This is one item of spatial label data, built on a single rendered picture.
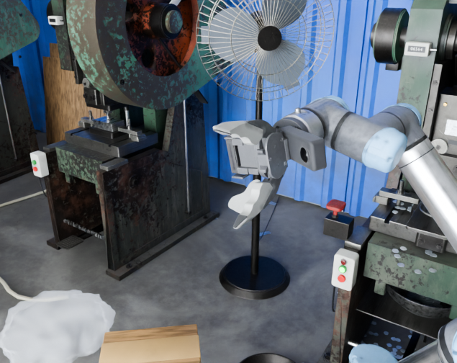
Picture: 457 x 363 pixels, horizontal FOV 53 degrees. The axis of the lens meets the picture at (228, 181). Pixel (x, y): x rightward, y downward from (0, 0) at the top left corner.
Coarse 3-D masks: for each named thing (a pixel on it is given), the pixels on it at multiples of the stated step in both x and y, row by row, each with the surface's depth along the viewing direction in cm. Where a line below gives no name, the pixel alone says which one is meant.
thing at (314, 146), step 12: (288, 132) 72; (300, 132) 71; (300, 144) 68; (312, 144) 65; (324, 144) 66; (300, 156) 70; (312, 156) 66; (324, 156) 66; (312, 168) 67; (324, 168) 67
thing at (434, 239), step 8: (416, 208) 161; (424, 208) 160; (416, 216) 156; (424, 216) 156; (408, 224) 151; (416, 224) 151; (424, 224) 151; (432, 224) 151; (424, 232) 147; (432, 232) 146; (440, 232) 146; (416, 240) 162; (424, 240) 161; (432, 240) 159; (440, 240) 157; (432, 248) 160; (440, 248) 158
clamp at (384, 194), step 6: (402, 180) 176; (402, 186) 176; (378, 192) 183; (384, 192) 180; (390, 192) 179; (396, 192) 178; (402, 192) 177; (378, 198) 181; (384, 198) 179; (390, 198) 182; (396, 198) 178; (402, 198) 176; (408, 198) 175; (414, 198) 174; (384, 204) 180; (396, 204) 180
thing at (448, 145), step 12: (444, 96) 150; (456, 96) 148; (444, 108) 151; (456, 108) 149; (444, 120) 153; (456, 120) 150; (444, 132) 154; (456, 132) 152; (444, 144) 154; (456, 144) 153; (444, 156) 154; (456, 156) 153; (456, 168) 152
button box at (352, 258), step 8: (336, 256) 163; (344, 256) 161; (352, 256) 161; (336, 264) 164; (352, 264) 160; (336, 272) 165; (352, 272) 161; (336, 280) 166; (352, 280) 163; (344, 288) 165
